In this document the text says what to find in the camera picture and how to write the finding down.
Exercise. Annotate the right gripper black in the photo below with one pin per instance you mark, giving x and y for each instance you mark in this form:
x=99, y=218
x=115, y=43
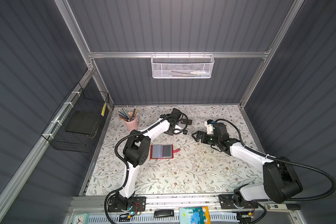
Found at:
x=204, y=137

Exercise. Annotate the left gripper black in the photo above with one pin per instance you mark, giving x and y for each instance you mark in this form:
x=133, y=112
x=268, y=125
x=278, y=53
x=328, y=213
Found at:
x=183, y=126

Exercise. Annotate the dark brown card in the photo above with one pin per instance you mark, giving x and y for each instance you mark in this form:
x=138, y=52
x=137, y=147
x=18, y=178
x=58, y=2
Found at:
x=186, y=121

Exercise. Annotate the red leather card holder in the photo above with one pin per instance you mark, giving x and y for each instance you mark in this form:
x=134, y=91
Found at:
x=163, y=152

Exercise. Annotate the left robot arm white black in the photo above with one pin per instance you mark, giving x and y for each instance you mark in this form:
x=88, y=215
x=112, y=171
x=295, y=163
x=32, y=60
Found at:
x=133, y=150

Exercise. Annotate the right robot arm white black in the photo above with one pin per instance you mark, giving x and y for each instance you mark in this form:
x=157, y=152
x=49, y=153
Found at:
x=280, y=181

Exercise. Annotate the floral table mat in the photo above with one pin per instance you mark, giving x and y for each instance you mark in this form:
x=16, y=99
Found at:
x=195, y=167

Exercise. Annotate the pink pencil cup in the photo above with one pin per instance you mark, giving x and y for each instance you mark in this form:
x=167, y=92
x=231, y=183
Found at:
x=132, y=124

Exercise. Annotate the white marker in basket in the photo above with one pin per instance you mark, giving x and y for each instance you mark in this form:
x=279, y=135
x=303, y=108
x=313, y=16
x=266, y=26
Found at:
x=202, y=73

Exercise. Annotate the yellow tag on basket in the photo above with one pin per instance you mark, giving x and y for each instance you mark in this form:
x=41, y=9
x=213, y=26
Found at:
x=103, y=109

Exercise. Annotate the colourful picture book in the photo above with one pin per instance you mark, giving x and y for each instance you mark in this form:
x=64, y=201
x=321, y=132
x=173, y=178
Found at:
x=194, y=215

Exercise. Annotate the black stapler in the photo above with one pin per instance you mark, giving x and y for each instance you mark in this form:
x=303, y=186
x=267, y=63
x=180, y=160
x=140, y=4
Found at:
x=163, y=213

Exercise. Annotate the black notebook in basket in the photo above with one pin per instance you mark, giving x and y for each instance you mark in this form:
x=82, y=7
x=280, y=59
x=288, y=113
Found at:
x=82, y=123

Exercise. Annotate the grey white handheld device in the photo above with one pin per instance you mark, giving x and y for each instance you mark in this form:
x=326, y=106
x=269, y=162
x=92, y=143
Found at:
x=290, y=207

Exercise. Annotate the small mint clock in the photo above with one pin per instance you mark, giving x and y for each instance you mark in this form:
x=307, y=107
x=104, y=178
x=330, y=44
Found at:
x=80, y=218

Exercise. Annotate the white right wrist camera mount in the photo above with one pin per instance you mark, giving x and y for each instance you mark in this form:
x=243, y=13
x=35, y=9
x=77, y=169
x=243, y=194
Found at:
x=209, y=126

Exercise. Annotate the white wire mesh basket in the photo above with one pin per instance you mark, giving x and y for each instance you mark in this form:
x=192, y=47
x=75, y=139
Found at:
x=179, y=66

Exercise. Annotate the black wire wall basket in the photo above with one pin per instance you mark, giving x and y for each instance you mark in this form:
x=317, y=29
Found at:
x=84, y=99

